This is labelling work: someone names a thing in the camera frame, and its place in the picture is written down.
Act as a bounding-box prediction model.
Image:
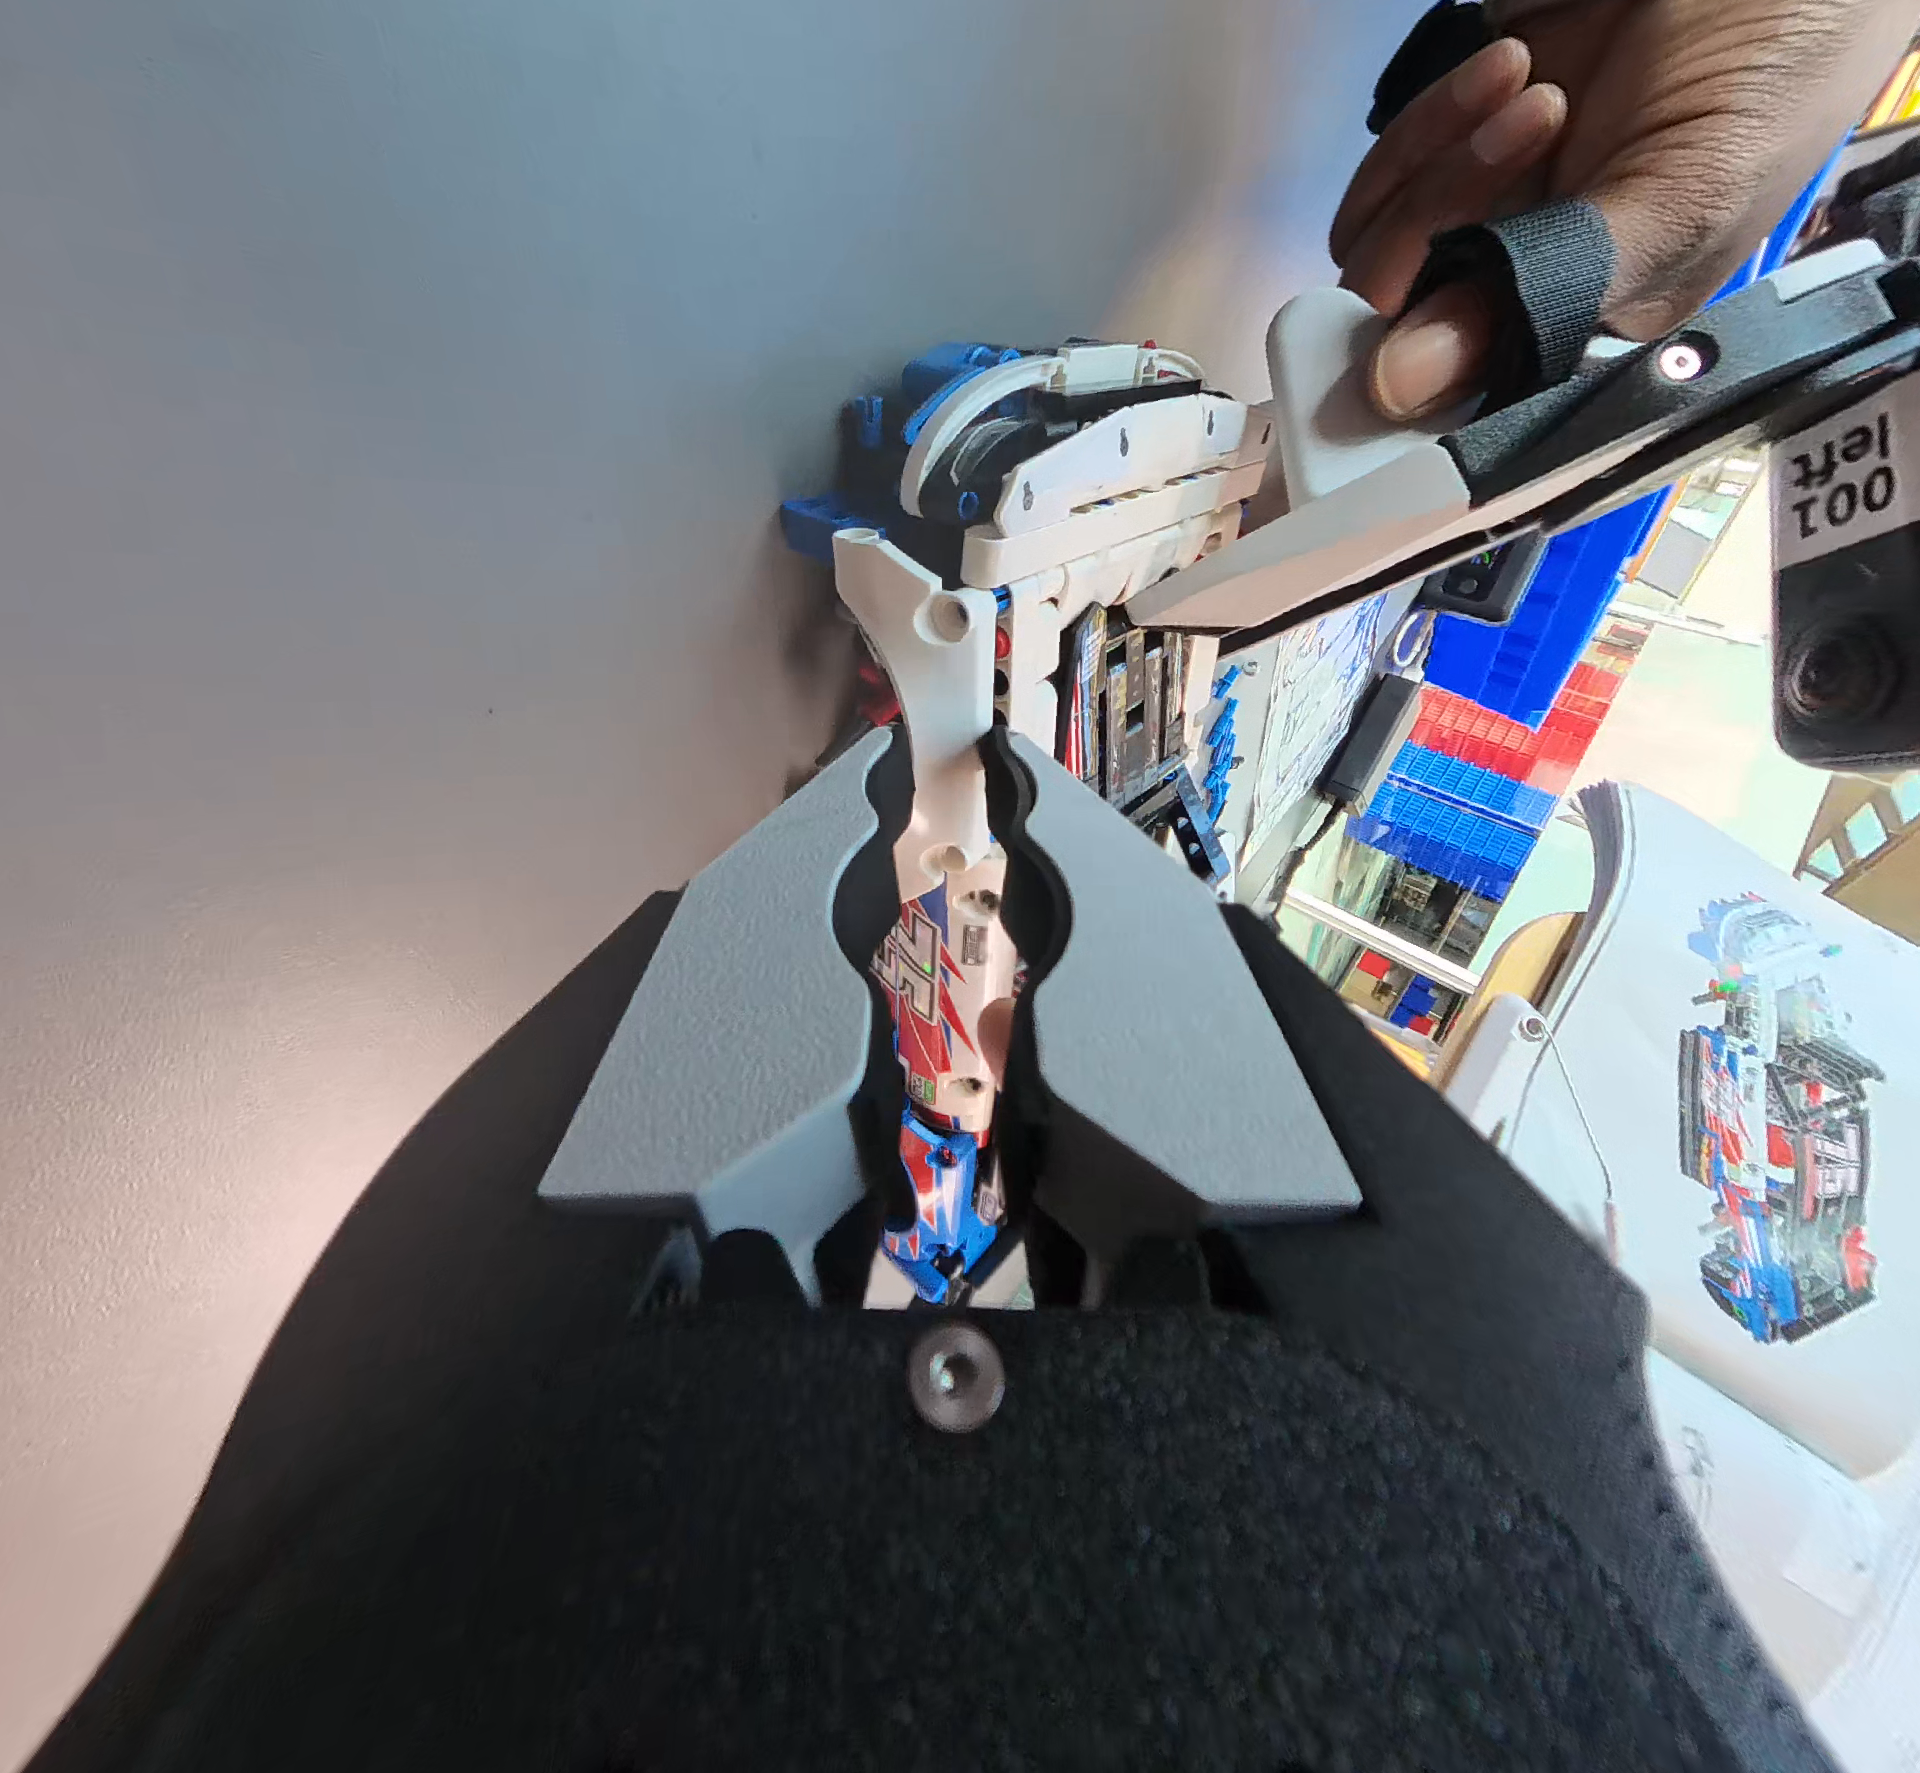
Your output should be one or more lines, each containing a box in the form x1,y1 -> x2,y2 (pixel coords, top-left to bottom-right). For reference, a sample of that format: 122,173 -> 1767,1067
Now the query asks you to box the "grey desk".
0,0 -> 1545,1773

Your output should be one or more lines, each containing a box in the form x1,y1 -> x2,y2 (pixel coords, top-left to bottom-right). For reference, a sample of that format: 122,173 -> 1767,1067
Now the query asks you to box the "brick-built toy race car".
777,337 -> 1281,1311

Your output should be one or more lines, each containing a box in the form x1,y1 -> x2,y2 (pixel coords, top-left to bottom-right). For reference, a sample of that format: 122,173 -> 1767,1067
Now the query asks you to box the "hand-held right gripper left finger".
537,731 -> 905,1273

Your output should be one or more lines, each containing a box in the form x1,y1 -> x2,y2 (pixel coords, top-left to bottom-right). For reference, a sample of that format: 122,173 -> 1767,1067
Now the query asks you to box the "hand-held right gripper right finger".
987,734 -> 1370,1273

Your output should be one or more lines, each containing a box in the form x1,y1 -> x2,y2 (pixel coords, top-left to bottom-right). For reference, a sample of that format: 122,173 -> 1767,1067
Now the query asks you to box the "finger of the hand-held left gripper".
1124,452 -> 1488,639

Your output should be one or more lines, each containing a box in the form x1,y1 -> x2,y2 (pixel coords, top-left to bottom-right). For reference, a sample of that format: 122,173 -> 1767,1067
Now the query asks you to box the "white sticker sheet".
1242,583 -> 1432,877

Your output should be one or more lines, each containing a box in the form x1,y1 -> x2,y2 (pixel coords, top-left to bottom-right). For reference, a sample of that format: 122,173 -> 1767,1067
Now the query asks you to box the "building instruction booklet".
1499,779 -> 1920,1773

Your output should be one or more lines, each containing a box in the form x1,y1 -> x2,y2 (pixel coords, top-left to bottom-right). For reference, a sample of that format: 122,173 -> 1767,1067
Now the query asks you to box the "black power bank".
1413,523 -> 1550,631

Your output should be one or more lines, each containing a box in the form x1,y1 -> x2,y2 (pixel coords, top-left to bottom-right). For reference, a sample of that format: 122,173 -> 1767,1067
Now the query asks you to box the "stack of red bins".
1387,682 -> 1642,796

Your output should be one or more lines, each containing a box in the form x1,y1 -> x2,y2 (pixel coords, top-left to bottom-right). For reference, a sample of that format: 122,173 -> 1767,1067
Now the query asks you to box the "white wheel arch piece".
830,523 -> 1006,891

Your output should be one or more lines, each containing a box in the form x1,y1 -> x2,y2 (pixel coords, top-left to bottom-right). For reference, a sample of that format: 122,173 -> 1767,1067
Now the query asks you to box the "stack of blue bins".
1338,128 -> 1862,904

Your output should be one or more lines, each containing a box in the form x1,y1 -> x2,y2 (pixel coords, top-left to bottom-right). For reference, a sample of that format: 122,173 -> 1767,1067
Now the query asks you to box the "row of blue pins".
1199,662 -> 1249,818

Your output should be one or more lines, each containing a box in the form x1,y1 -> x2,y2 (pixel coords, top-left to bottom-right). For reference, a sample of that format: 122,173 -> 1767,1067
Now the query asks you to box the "wooden book stand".
1436,906 -> 1630,1258

